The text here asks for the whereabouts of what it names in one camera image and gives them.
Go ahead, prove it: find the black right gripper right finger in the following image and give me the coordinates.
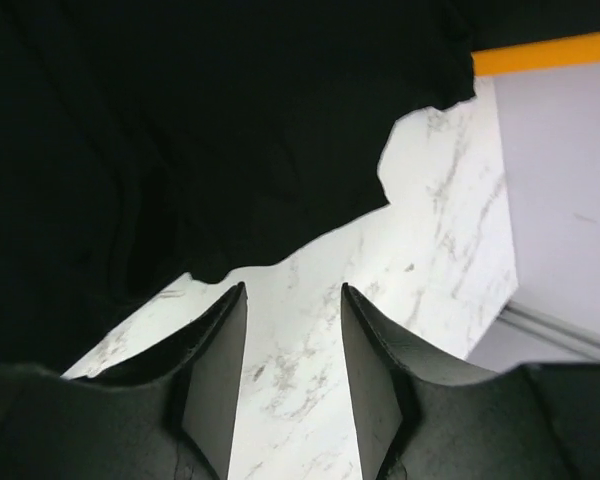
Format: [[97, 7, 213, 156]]
[[341, 285, 600, 479]]

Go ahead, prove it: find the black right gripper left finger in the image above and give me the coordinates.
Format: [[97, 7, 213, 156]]
[[0, 283, 247, 479]]

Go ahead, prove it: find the black t-shirt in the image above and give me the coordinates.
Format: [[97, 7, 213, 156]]
[[0, 1, 600, 373]]

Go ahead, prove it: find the black and orange file folder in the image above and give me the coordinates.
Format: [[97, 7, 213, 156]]
[[472, 32, 600, 76]]

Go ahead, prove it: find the aluminium frame rail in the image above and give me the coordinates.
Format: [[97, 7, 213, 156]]
[[498, 302, 600, 362]]

